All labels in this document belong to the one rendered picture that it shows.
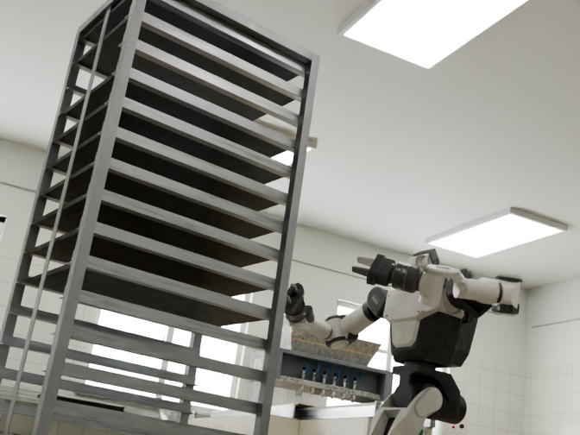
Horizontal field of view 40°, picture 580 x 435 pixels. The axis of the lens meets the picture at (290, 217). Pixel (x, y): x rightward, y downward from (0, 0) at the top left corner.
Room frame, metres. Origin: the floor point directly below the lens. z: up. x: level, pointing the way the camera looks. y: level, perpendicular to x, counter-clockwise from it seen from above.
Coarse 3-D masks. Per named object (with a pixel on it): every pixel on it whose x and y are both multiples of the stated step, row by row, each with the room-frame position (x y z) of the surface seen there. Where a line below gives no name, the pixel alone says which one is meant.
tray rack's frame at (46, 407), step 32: (192, 0) 2.00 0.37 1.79; (128, 32) 1.90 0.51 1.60; (256, 32) 2.12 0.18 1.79; (96, 64) 2.09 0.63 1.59; (128, 64) 1.91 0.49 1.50; (64, 96) 2.27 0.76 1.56; (64, 128) 2.28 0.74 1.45; (96, 160) 1.91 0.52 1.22; (64, 192) 2.09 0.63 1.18; (96, 192) 1.90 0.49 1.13; (32, 256) 2.28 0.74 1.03; (32, 320) 2.10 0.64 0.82; (64, 320) 1.90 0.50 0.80; (0, 352) 2.27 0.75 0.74; (64, 352) 1.91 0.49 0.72; (0, 384) 2.28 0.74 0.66
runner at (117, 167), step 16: (112, 160) 1.95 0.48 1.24; (128, 176) 1.99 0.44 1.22; (144, 176) 2.00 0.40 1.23; (160, 176) 2.03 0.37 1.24; (176, 192) 2.06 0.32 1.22; (192, 192) 2.09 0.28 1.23; (224, 208) 2.15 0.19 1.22; (240, 208) 2.18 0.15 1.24; (256, 224) 2.24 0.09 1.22; (272, 224) 2.24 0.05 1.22
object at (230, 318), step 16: (48, 272) 2.13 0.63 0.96; (64, 272) 2.06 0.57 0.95; (96, 272) 2.00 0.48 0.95; (64, 288) 2.27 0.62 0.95; (96, 288) 2.21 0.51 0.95; (112, 288) 2.17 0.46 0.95; (128, 288) 2.15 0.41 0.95; (144, 288) 2.12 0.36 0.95; (144, 304) 2.33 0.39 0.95; (160, 304) 2.30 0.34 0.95; (176, 304) 2.26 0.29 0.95; (192, 304) 2.23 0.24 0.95; (208, 304) 2.20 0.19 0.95; (208, 320) 2.44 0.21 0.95; (224, 320) 2.40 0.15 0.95; (240, 320) 2.37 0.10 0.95; (256, 320) 2.34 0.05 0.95
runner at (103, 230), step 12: (96, 228) 1.95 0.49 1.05; (108, 228) 1.96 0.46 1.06; (120, 240) 1.99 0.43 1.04; (132, 240) 2.00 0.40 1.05; (144, 240) 2.02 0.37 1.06; (156, 252) 2.05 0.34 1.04; (168, 252) 2.07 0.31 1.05; (180, 252) 2.09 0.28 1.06; (192, 252) 2.11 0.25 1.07; (192, 264) 2.12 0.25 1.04; (204, 264) 2.13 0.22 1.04; (216, 264) 2.15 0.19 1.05; (228, 264) 2.17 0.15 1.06; (228, 276) 2.20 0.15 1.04; (240, 276) 2.20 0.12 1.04; (252, 276) 2.22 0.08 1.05; (264, 276) 2.24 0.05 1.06
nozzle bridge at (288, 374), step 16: (256, 352) 4.32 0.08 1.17; (288, 352) 4.12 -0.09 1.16; (256, 368) 4.28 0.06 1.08; (288, 368) 4.22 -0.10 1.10; (320, 368) 4.29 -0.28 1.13; (336, 368) 4.32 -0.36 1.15; (352, 368) 4.30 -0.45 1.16; (368, 368) 4.30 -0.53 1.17; (256, 384) 4.25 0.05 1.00; (288, 384) 4.27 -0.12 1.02; (304, 384) 4.20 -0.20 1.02; (320, 384) 4.24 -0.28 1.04; (336, 384) 4.33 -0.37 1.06; (368, 384) 4.40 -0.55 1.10; (384, 384) 4.35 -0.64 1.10; (256, 400) 4.22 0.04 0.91; (368, 400) 4.50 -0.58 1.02
